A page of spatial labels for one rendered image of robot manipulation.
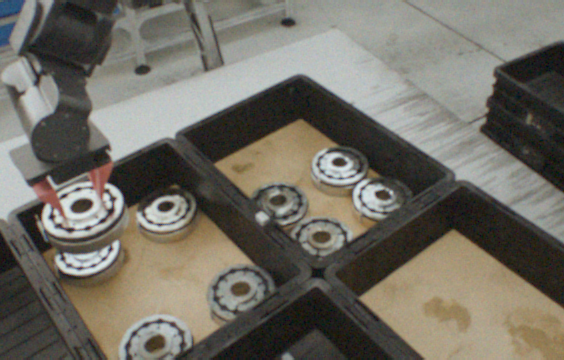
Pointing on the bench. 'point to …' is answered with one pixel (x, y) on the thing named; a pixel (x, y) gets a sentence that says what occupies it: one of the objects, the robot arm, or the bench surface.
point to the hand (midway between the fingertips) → (80, 202)
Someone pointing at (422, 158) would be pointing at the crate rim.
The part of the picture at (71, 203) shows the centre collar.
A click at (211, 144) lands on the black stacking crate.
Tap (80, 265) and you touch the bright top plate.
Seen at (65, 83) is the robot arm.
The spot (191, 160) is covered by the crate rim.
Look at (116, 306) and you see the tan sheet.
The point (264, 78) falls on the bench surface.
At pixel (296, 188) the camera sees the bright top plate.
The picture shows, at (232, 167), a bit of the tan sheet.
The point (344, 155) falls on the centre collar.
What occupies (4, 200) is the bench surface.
